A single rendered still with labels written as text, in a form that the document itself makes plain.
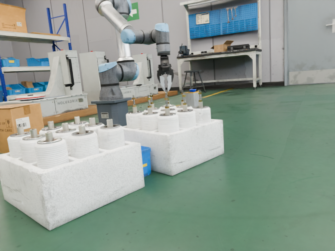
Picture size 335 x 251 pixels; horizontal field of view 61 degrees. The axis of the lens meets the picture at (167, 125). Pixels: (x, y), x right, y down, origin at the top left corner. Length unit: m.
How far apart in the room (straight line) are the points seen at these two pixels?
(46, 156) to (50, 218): 0.19
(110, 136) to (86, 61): 3.14
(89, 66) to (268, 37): 3.77
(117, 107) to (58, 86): 1.95
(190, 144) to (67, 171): 0.59
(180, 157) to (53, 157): 0.55
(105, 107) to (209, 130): 0.70
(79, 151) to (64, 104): 2.49
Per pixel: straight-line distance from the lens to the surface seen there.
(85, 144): 1.00
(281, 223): 0.89
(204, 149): 1.37
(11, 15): 6.63
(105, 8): 1.81
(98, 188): 1.02
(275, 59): 6.34
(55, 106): 3.39
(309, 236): 0.85
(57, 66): 3.69
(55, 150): 0.95
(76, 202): 0.98
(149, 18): 7.39
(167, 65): 1.51
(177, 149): 1.23
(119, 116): 1.78
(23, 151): 1.07
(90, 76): 4.12
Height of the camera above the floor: 0.43
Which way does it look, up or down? 10 degrees down
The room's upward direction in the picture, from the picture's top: 5 degrees counter-clockwise
